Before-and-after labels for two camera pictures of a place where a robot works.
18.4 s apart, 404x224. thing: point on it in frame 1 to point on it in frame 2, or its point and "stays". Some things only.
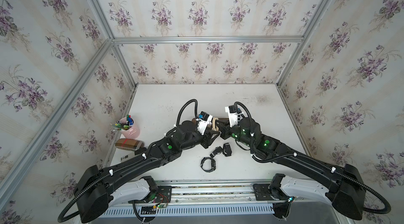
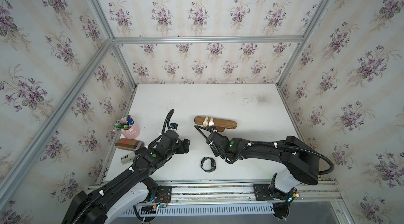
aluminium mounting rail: x=219 y=192 stays
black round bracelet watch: x=213 y=165 stays
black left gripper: x=208 y=138 to x=183 y=146
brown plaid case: x=130 y=144 stays
